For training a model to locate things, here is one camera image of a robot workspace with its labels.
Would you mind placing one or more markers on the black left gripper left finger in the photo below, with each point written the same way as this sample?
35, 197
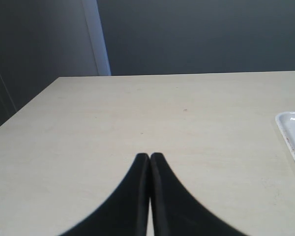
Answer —
125, 211

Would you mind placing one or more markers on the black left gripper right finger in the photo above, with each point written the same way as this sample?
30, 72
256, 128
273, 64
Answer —
175, 211

